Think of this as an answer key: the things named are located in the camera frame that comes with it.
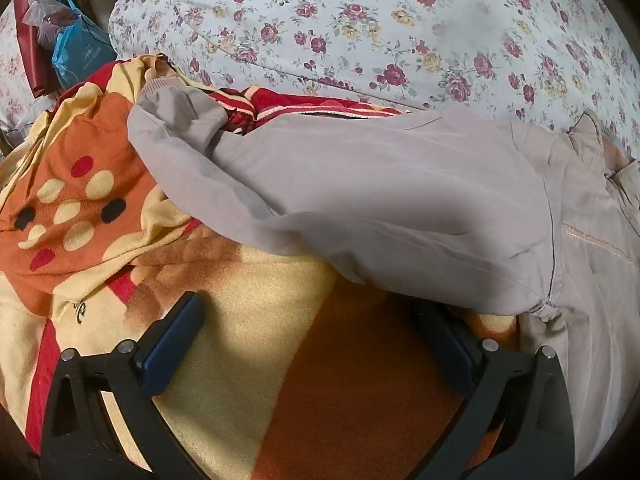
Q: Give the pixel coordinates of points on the clear plastic bag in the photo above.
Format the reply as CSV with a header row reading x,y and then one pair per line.
x,y
47,20

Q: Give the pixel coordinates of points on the beige jacket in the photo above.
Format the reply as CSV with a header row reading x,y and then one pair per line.
x,y
350,185

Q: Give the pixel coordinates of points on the floral quilt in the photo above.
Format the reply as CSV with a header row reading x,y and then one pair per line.
x,y
380,30

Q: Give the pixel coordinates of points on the orange printed fleece blanket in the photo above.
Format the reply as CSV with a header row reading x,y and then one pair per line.
x,y
280,360

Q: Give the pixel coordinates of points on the blue plastic bag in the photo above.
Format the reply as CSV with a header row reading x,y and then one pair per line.
x,y
75,55

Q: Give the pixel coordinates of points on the floral bed sheet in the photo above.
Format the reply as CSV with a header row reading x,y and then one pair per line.
x,y
12,75

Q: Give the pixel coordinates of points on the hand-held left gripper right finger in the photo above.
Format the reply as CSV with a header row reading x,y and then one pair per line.
x,y
452,350

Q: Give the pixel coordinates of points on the dark red bag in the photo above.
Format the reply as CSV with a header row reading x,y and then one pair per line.
x,y
30,45

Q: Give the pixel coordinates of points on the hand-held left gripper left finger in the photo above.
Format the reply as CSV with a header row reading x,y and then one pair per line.
x,y
172,345

